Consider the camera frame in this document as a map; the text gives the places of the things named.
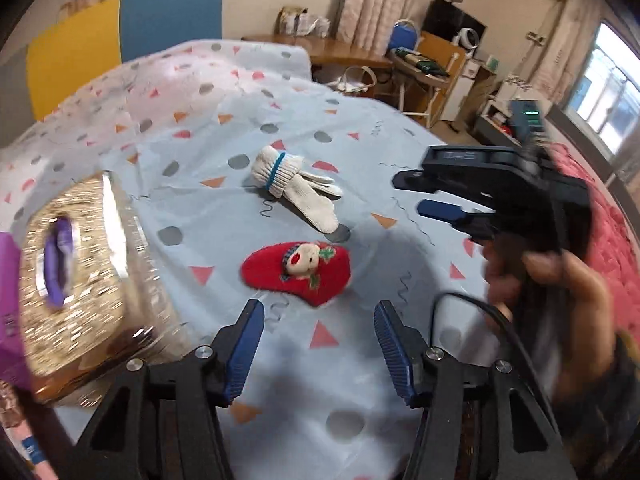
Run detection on dark green bag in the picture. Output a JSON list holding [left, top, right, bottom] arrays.
[[395, 46, 451, 77]]

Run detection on blue chair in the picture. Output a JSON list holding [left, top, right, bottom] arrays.
[[387, 19, 426, 53]]

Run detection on blue headboard panel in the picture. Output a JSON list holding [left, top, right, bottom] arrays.
[[119, 0, 223, 63]]

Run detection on patterned bed sheet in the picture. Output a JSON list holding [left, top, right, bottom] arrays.
[[0, 40, 501, 480]]

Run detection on person's right forearm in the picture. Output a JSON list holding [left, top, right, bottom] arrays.
[[560, 332, 640, 461]]

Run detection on white cabinet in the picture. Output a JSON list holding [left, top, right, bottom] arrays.
[[452, 57, 481, 128]]

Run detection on red blanket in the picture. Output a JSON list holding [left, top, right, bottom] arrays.
[[545, 142, 640, 341]]

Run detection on black monitor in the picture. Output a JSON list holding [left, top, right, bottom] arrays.
[[422, 0, 488, 46]]

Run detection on tan chair white frame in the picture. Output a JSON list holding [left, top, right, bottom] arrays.
[[390, 55, 451, 128]]

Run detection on pink cloth blue tag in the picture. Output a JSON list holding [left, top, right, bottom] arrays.
[[0, 425, 56, 480]]

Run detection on curved chair back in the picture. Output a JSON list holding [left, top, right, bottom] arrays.
[[332, 65, 378, 96]]

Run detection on window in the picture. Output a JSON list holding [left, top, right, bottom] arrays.
[[565, 22, 640, 161]]

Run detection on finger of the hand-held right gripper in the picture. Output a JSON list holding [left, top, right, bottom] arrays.
[[392, 146, 521, 202], [417, 199, 501, 244]]

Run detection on purple cloth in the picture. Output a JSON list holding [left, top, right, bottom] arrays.
[[42, 217, 76, 308]]

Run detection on red christmas stocking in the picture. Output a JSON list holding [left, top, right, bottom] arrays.
[[241, 241, 352, 307]]

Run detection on plastic bags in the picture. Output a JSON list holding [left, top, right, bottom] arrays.
[[277, 6, 331, 38]]

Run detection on patterned pillow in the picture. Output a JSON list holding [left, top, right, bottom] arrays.
[[0, 39, 313, 171]]

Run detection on yellow headboard panel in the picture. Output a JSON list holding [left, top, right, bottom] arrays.
[[26, 0, 123, 121]]

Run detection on white work gloves blue band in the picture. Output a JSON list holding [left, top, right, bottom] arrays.
[[250, 145, 345, 235]]

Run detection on black cable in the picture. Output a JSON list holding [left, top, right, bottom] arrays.
[[429, 291, 551, 391]]

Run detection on wooden desk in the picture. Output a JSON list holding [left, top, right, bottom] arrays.
[[242, 35, 396, 68]]

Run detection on person's right hand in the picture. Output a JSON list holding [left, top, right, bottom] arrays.
[[482, 240, 618, 396]]

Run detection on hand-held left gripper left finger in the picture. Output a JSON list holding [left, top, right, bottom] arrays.
[[72, 299, 266, 480]]

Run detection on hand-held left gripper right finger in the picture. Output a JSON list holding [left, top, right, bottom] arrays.
[[374, 301, 571, 480]]

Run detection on white fan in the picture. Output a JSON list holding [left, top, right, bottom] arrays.
[[452, 27, 483, 51]]

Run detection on purple bag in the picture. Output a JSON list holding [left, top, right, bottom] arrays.
[[0, 232, 33, 396]]

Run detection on gold glitter storage box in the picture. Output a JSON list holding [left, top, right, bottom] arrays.
[[17, 172, 193, 406]]

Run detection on wooden cabinet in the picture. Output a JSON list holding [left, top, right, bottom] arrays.
[[417, 31, 468, 126]]

